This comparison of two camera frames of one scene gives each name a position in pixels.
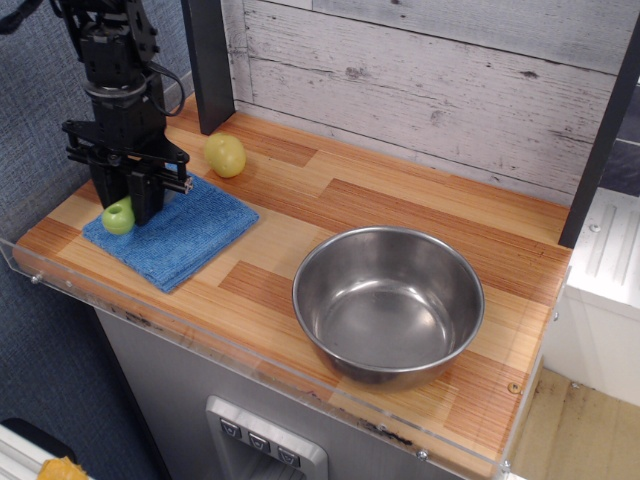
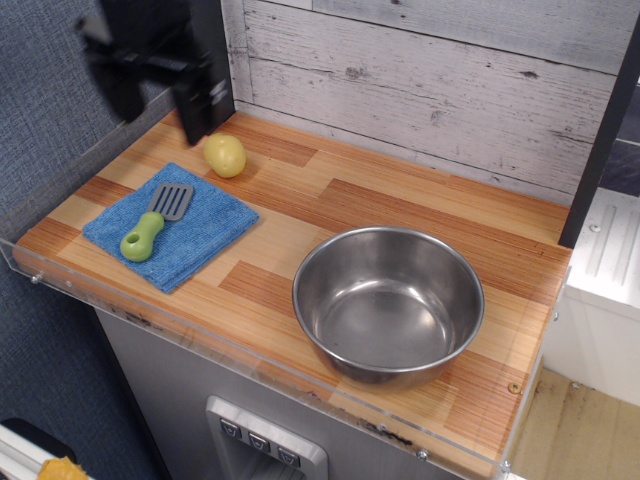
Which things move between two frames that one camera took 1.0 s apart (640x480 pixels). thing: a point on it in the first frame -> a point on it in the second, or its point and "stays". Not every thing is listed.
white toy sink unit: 595,337 stays
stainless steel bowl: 388,308 stays
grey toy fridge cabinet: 208,418 stays
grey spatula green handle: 118,218 -> 167,201
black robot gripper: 130,133 -> 157,37
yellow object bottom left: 61,468 stays
